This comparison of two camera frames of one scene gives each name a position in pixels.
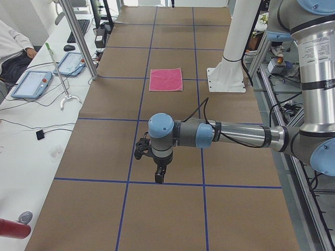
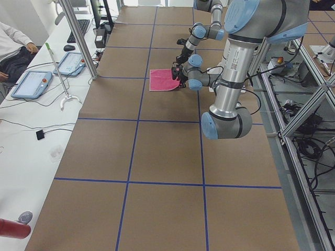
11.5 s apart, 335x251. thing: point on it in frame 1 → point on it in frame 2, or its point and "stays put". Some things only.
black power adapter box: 100,41 stays put
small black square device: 40,134 stays put
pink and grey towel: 166,80 stays put
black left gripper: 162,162 → 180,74
